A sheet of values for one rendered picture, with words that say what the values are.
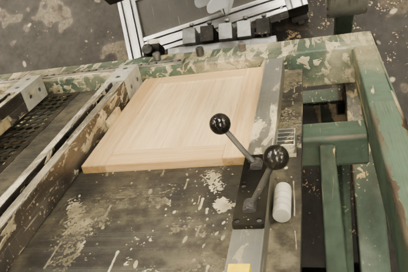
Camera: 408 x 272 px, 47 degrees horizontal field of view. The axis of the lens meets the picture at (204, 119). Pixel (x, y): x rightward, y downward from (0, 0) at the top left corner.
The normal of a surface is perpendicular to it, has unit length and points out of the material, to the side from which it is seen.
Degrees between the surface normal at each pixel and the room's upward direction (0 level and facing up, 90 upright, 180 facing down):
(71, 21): 0
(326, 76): 36
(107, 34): 0
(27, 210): 90
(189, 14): 0
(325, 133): 54
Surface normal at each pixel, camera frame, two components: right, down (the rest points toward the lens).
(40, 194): 0.97, -0.08
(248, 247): -0.18, -0.88
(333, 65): -0.18, 0.47
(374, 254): -0.26, -0.14
